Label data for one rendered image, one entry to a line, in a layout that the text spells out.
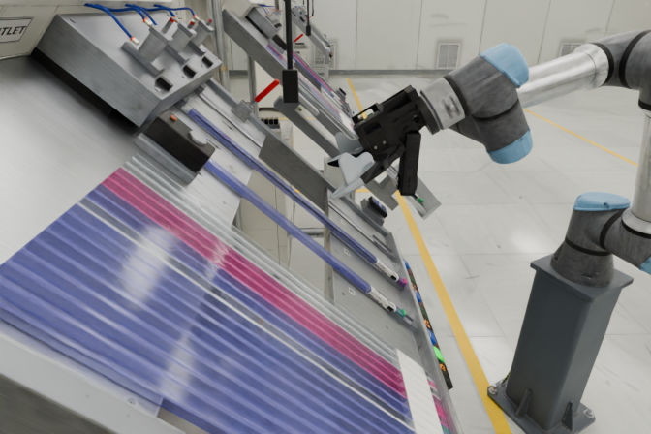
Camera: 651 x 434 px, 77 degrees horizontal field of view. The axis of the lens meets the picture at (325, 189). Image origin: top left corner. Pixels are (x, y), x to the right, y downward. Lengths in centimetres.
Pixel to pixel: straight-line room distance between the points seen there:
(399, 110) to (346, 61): 768
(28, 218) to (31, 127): 12
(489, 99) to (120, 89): 51
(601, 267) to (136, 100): 115
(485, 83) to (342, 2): 764
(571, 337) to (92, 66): 127
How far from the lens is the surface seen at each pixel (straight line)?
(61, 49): 56
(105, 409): 30
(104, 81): 54
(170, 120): 52
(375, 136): 65
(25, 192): 40
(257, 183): 177
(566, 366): 143
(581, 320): 133
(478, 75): 67
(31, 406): 30
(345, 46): 830
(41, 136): 46
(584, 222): 124
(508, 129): 72
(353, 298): 64
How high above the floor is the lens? 122
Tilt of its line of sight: 24 degrees down
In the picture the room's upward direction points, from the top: straight up
